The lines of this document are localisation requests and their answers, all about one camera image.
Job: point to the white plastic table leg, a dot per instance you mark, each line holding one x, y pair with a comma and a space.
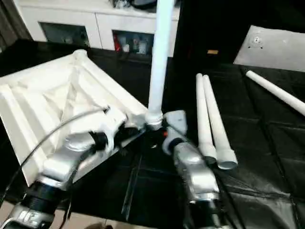
159, 62
219, 129
204, 114
276, 93

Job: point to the white plastic table top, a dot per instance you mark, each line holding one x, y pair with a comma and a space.
57, 100

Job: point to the red bottle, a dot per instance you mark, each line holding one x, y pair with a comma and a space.
117, 45

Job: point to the black robot left foot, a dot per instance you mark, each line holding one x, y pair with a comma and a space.
101, 226

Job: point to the small yellow label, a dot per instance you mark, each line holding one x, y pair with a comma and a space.
212, 51

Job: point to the black work mat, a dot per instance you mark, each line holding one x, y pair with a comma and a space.
267, 157

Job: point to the white cabinet with glass doors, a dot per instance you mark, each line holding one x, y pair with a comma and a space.
66, 19

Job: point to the dark tangled clutter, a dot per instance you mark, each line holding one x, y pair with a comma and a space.
121, 3

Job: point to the black rice cooker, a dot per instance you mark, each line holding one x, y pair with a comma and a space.
143, 3

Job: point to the black cabinet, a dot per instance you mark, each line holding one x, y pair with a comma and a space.
228, 19

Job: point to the white plastic bag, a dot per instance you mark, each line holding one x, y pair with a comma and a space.
271, 47

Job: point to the grey curtain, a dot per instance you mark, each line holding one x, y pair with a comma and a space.
9, 21

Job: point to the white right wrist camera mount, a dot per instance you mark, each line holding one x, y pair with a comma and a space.
176, 121

